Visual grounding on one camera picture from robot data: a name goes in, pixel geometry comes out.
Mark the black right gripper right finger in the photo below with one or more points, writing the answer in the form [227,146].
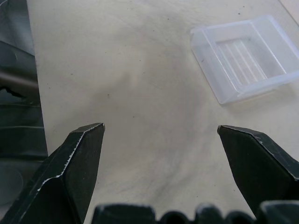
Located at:
[261,168]

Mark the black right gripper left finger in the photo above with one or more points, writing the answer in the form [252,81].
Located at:
[58,182]

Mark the clear plastic container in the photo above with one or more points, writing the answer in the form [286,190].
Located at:
[245,58]

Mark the dark rounded shape under table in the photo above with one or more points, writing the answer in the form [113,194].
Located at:
[18,128]

